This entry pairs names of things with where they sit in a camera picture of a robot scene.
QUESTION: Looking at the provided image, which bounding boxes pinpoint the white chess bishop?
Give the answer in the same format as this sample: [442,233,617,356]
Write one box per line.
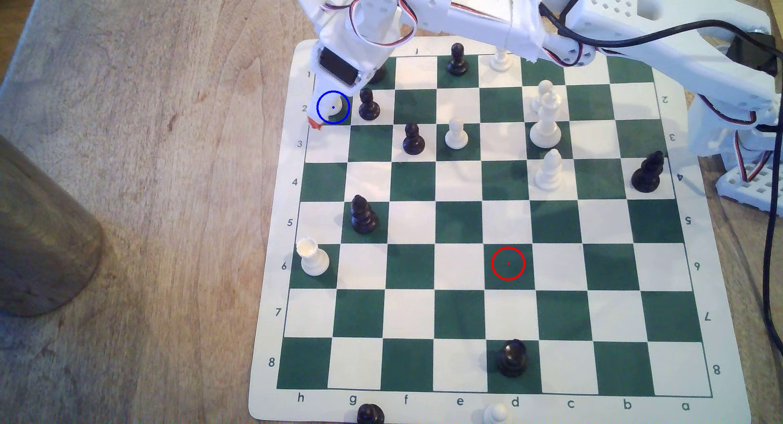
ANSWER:
[535,148,564,192]

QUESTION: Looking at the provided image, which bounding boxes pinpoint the green white chess mat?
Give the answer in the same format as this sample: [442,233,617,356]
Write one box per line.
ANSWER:
[248,38,752,424]

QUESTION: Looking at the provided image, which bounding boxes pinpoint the black chess bishop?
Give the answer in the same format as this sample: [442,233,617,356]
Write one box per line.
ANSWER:
[630,150,666,194]
[350,194,379,235]

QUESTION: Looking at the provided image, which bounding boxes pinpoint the white chess rook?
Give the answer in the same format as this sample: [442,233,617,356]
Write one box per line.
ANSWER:
[295,238,331,277]

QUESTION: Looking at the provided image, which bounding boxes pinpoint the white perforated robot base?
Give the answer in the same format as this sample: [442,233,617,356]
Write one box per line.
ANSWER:
[714,160,783,214]

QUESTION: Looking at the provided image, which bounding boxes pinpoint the red black white servo wires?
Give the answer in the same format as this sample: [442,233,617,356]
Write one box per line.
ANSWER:
[323,0,419,47]

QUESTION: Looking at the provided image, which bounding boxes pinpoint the black chess rook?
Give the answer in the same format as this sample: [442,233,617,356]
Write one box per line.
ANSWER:
[497,340,529,378]

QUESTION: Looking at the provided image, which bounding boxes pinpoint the white chess king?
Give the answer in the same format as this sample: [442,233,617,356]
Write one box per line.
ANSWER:
[529,97,562,149]

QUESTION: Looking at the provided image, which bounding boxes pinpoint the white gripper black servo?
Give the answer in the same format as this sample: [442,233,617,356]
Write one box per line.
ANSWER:
[307,17,401,130]

